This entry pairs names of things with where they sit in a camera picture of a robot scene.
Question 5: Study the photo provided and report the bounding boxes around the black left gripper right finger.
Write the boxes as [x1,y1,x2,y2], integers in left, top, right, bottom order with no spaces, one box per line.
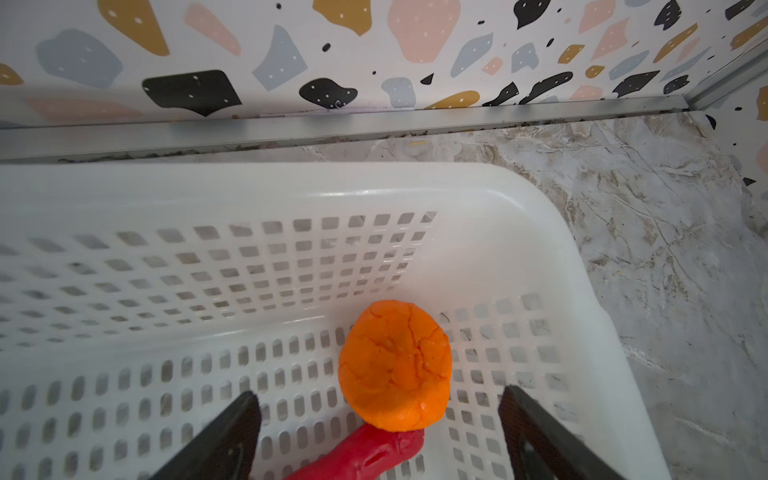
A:
[498,386,623,480]

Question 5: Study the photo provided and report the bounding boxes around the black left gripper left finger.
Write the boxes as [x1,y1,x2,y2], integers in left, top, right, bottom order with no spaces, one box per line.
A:
[151,391,262,480]

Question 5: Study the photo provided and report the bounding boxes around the red toy chili pepper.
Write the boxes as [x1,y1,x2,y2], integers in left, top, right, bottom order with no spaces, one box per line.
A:
[288,424,425,480]

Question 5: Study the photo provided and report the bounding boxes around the orange toy fruit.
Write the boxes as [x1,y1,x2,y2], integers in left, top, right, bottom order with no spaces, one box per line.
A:
[338,300,453,432]

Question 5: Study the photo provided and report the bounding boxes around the white plastic basket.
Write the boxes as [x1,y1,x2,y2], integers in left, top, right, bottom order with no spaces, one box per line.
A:
[1,163,669,479]

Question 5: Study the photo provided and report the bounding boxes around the aluminium back wall rail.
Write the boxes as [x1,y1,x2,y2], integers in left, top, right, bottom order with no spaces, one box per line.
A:
[1,96,689,164]

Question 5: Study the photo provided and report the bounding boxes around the aluminium right corner post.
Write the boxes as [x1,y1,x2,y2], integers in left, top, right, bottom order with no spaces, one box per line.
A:
[684,40,767,110]

